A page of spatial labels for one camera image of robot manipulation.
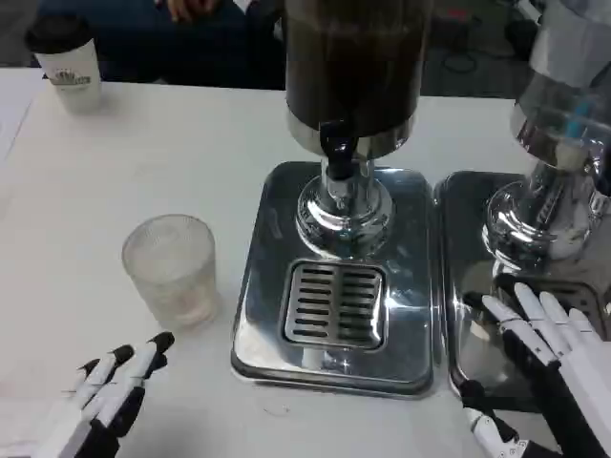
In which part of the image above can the black dispenser tap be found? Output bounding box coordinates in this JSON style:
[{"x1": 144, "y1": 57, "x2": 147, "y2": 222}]
[{"x1": 318, "y1": 121, "x2": 358, "y2": 181}]

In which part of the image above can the white paper cup black lid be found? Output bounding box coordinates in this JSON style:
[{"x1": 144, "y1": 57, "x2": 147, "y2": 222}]
[{"x1": 24, "y1": 13, "x2": 105, "y2": 115}]

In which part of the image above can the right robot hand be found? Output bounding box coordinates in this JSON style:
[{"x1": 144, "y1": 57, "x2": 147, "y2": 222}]
[{"x1": 458, "y1": 281, "x2": 611, "y2": 458}]

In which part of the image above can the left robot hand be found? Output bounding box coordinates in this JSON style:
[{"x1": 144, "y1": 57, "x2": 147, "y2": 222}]
[{"x1": 32, "y1": 331, "x2": 177, "y2": 458}]

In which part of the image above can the person's hand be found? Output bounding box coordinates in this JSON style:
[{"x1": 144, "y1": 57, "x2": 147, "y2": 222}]
[{"x1": 166, "y1": 0, "x2": 217, "y2": 23}]

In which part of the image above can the clear ribbed glass cup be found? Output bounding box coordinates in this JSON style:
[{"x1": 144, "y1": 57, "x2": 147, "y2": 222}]
[{"x1": 121, "y1": 214, "x2": 223, "y2": 331}]

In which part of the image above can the person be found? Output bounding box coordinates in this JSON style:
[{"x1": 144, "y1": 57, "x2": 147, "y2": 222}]
[{"x1": 35, "y1": 0, "x2": 287, "y2": 91}]

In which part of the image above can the black floor cable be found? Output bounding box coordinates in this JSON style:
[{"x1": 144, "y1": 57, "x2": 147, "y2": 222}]
[{"x1": 441, "y1": 13, "x2": 519, "y2": 73}]

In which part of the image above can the steel drip tray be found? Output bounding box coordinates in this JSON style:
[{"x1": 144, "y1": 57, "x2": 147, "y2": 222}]
[
  {"x1": 230, "y1": 160, "x2": 436, "y2": 398},
  {"x1": 434, "y1": 170, "x2": 611, "y2": 415}
]

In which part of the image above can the dark coffee drink dispenser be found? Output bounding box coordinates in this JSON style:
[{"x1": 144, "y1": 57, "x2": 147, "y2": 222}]
[{"x1": 281, "y1": 0, "x2": 435, "y2": 262}]

